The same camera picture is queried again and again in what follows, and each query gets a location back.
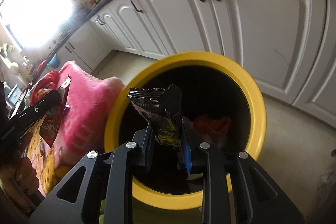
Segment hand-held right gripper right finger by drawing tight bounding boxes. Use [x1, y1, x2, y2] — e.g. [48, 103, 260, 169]
[181, 117, 305, 224]

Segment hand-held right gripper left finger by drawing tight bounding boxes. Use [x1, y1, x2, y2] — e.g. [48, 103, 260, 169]
[29, 126, 154, 224]

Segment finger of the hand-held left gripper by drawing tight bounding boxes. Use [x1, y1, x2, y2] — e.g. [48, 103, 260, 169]
[9, 90, 62, 126]

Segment red snack packet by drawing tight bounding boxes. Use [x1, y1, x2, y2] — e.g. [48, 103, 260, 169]
[39, 74, 72, 148]

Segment red plastic bag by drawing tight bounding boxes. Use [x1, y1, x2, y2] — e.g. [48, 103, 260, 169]
[193, 114, 233, 143]

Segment black snack packet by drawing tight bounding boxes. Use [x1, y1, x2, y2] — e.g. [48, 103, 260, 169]
[127, 84, 183, 147]

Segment yellow trash bin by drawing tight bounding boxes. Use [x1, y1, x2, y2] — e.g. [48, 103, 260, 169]
[104, 51, 267, 210]

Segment person's left hand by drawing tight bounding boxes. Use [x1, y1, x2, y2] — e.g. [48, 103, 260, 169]
[0, 154, 40, 214]

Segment pink and yellow printed blanket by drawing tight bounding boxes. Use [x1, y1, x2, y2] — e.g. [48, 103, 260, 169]
[26, 61, 126, 195]

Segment window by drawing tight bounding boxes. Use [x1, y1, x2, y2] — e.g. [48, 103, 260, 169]
[0, 0, 74, 48]

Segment white kitchen cabinet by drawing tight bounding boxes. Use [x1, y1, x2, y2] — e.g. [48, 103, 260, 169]
[50, 0, 336, 115]

